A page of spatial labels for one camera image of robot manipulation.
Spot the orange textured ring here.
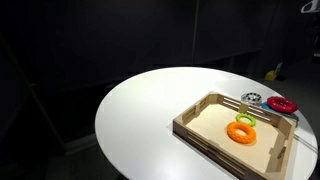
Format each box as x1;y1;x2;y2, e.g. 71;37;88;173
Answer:
226;121;258;145

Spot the wooden tray with slatted sides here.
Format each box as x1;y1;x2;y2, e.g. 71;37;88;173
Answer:
172;90;298;180

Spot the yellow box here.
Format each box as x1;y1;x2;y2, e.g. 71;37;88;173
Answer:
264;69;278;82

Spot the green knobbed ring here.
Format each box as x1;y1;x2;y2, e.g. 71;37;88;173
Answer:
235;112;257;128

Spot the clear silver ring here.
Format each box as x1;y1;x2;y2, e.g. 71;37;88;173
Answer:
240;92;264;107

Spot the teal blue ring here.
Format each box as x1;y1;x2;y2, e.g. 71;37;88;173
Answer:
260;101;300;122

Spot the red textured ring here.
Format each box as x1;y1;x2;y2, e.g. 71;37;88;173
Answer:
266;95;299;115

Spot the thin grey cable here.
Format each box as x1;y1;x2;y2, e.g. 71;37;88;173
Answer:
293;134;319;153

